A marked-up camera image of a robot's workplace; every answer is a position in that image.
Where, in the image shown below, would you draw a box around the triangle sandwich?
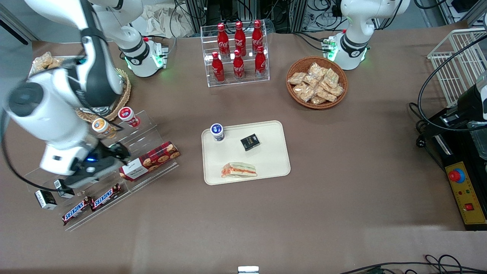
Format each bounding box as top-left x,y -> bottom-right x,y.
221,162 -> 258,179

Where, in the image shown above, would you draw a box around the cream plastic tray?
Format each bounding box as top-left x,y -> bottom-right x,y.
201,120 -> 291,186

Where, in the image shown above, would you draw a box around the orange yogurt cup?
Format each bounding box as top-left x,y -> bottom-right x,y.
92,118 -> 117,139

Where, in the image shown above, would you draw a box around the red tartan shortbread box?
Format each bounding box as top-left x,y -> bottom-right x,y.
119,141 -> 180,182

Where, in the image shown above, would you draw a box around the clear acrylic stepped display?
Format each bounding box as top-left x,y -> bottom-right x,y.
24,110 -> 179,232

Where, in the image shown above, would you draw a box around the small black white-label box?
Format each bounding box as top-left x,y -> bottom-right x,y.
35,190 -> 57,210
53,179 -> 75,199

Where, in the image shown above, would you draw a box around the red yogurt cup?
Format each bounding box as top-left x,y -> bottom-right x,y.
118,107 -> 140,128

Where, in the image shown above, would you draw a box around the snickers chocolate bar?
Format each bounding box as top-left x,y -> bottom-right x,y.
62,196 -> 93,226
90,183 -> 122,212

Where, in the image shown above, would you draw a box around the oval light wicker basket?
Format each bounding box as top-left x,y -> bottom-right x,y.
76,68 -> 132,122

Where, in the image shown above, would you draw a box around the blue lid yogurt cup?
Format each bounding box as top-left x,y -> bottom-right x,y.
210,123 -> 225,142

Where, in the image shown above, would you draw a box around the white rectangular bin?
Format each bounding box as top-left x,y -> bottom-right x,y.
30,56 -> 85,73

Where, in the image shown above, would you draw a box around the clear cracker packet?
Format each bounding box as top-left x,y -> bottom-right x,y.
33,52 -> 53,69

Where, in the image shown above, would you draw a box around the red cola bottle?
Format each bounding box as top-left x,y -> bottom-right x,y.
212,52 -> 225,83
233,49 -> 245,80
217,23 -> 230,58
255,46 -> 267,78
234,21 -> 247,57
252,20 -> 264,54

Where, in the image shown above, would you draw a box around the small black gold-print box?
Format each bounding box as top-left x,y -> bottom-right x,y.
240,134 -> 261,151

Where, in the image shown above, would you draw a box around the beige crumpled cloth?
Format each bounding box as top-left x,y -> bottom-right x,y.
145,5 -> 194,38

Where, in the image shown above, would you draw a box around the clear acrylic bottle rack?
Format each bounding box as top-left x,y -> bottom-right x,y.
201,21 -> 270,88

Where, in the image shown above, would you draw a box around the round brown wicker basket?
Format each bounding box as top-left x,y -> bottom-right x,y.
286,56 -> 348,110

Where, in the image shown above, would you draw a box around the black yellow emergency stop box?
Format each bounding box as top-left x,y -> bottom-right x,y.
434,110 -> 487,231

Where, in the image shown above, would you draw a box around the black device on stand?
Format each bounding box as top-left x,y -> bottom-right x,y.
420,70 -> 487,139

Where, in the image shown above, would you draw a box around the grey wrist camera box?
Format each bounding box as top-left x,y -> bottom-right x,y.
67,159 -> 127,190

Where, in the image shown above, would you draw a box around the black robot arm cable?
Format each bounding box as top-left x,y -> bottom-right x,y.
0,108 -> 63,194

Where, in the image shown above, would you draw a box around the aluminium frame with cables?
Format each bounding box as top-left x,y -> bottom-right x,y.
175,0 -> 343,34

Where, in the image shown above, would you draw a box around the black looped cable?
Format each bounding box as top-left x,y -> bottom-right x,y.
409,34 -> 487,148

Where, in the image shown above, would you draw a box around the black floor cables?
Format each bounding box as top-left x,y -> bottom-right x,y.
339,254 -> 487,274

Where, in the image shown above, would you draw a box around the white wire basket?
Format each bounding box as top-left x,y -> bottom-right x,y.
427,29 -> 487,107

